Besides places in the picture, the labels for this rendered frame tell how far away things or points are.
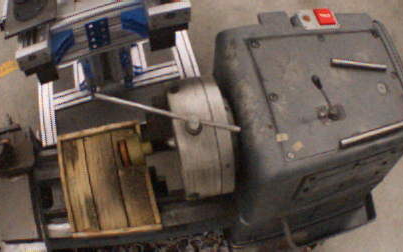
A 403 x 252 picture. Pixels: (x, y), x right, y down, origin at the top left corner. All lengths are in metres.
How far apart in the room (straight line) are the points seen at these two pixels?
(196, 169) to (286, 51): 0.38
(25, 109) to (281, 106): 1.87
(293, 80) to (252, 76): 0.11
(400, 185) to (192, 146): 1.73
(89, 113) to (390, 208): 1.70
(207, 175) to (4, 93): 1.93
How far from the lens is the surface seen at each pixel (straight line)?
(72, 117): 2.48
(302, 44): 1.38
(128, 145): 1.36
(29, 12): 1.64
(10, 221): 1.55
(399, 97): 1.41
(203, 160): 1.26
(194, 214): 1.55
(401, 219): 2.70
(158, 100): 1.32
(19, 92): 2.93
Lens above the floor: 2.35
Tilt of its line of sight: 64 degrees down
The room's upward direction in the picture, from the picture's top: 2 degrees clockwise
